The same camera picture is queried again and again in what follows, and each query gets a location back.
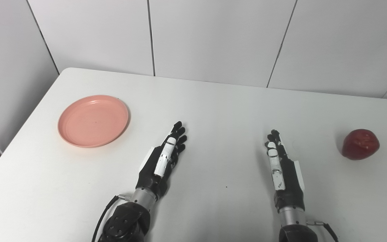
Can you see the red apple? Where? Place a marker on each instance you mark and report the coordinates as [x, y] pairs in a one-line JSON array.
[[359, 144]]

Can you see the pink round plate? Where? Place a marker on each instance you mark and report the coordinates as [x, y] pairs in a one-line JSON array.
[[92, 121]]

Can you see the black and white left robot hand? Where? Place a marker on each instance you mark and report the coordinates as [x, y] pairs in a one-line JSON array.
[[153, 174]]

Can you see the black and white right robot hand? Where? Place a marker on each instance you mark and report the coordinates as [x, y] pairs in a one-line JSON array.
[[291, 185]]

